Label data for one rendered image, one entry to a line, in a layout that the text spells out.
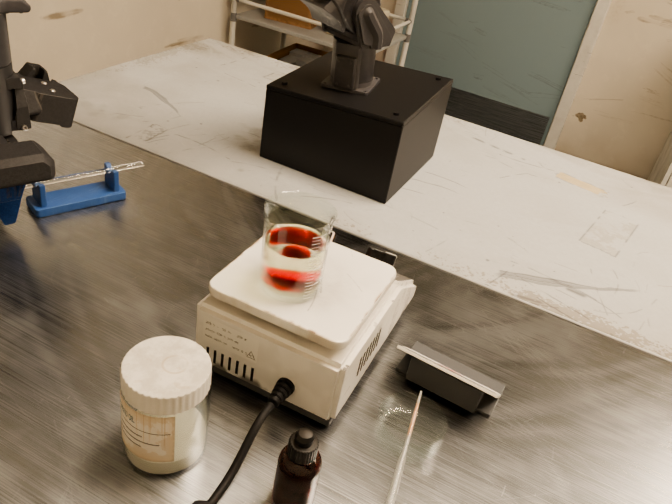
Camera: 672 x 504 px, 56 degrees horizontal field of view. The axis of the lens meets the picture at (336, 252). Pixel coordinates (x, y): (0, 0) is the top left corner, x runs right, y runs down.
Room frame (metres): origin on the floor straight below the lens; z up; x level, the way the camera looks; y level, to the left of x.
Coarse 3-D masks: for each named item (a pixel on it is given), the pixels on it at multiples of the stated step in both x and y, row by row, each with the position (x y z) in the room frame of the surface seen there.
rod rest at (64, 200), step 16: (112, 176) 0.61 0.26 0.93; (32, 192) 0.57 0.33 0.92; (48, 192) 0.58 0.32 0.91; (64, 192) 0.59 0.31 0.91; (80, 192) 0.60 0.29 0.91; (96, 192) 0.60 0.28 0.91; (112, 192) 0.61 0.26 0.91; (32, 208) 0.55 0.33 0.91; (48, 208) 0.55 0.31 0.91; (64, 208) 0.56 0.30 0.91; (80, 208) 0.58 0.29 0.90
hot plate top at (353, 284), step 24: (240, 264) 0.41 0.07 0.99; (336, 264) 0.44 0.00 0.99; (360, 264) 0.45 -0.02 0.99; (384, 264) 0.45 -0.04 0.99; (216, 288) 0.38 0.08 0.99; (240, 288) 0.38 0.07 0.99; (336, 288) 0.41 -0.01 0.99; (360, 288) 0.41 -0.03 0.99; (384, 288) 0.42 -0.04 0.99; (264, 312) 0.36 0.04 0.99; (288, 312) 0.36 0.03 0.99; (312, 312) 0.37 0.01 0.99; (336, 312) 0.38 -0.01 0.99; (360, 312) 0.38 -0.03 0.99; (312, 336) 0.35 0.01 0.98; (336, 336) 0.35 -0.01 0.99
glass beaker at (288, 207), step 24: (288, 192) 0.42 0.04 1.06; (264, 216) 0.38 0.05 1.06; (288, 216) 0.42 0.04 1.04; (312, 216) 0.42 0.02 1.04; (336, 216) 0.40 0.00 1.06; (264, 240) 0.39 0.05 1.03; (288, 240) 0.37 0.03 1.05; (312, 240) 0.38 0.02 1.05; (264, 264) 0.38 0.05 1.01; (288, 264) 0.37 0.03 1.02; (312, 264) 0.38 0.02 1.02; (264, 288) 0.38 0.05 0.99; (288, 288) 0.37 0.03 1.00; (312, 288) 0.38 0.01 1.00
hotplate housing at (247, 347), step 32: (224, 320) 0.37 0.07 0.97; (256, 320) 0.37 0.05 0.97; (384, 320) 0.42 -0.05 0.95; (224, 352) 0.37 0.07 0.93; (256, 352) 0.36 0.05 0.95; (288, 352) 0.35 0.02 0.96; (320, 352) 0.35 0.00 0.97; (352, 352) 0.36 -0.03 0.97; (256, 384) 0.36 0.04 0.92; (288, 384) 0.34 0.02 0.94; (320, 384) 0.34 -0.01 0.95; (352, 384) 0.37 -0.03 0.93; (320, 416) 0.34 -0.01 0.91
